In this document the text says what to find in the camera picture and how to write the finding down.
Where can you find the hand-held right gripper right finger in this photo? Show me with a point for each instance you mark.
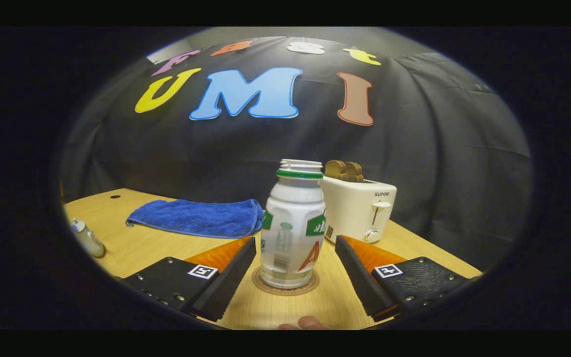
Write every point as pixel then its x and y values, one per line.
pixel 360 282

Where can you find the round brown coaster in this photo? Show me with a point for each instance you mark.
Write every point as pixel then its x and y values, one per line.
pixel 285 291

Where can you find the black backdrop cloth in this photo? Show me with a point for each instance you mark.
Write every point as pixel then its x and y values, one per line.
pixel 439 148

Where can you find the blue towel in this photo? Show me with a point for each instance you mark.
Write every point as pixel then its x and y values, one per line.
pixel 196 218

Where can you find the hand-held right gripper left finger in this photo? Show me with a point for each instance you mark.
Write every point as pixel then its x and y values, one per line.
pixel 226 287

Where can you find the white water bottle green label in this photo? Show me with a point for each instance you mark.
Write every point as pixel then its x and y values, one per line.
pixel 293 218

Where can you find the brown bread slice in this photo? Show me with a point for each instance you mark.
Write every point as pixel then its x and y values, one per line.
pixel 335 170
pixel 355 172

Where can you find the cream toaster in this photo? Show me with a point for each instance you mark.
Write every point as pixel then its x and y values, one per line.
pixel 352 208

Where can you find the white teacup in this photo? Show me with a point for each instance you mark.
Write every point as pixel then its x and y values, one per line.
pixel 89 240

